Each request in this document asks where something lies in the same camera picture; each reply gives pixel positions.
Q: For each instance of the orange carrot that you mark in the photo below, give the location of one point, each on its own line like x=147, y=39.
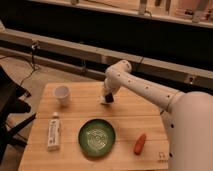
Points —
x=139, y=144

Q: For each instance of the white paper cup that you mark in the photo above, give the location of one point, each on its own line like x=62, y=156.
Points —
x=62, y=94

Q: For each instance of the black eraser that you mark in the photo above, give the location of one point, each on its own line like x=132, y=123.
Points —
x=109, y=98

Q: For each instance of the black chair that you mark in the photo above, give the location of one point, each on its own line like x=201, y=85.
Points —
x=10, y=102

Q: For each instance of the white tube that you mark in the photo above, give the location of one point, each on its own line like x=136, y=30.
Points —
x=53, y=141

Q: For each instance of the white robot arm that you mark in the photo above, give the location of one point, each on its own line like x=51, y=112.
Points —
x=191, y=138

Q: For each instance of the green plate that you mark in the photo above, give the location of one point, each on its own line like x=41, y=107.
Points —
x=96, y=138

